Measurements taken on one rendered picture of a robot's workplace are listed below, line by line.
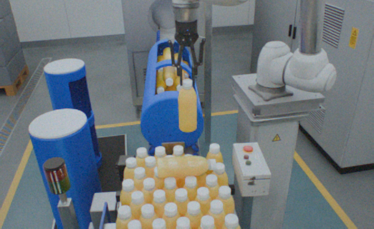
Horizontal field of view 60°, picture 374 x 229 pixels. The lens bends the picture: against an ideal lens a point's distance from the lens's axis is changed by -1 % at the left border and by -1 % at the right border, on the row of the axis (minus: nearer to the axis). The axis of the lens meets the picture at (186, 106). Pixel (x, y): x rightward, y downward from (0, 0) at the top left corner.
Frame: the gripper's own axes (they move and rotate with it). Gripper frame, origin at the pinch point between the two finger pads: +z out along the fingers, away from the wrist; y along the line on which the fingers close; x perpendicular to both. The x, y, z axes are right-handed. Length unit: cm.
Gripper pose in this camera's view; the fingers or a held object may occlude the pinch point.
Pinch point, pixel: (187, 76)
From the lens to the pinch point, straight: 120.9
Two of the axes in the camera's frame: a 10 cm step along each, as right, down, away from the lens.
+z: 0.2, 8.9, 4.5
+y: -9.9, 0.6, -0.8
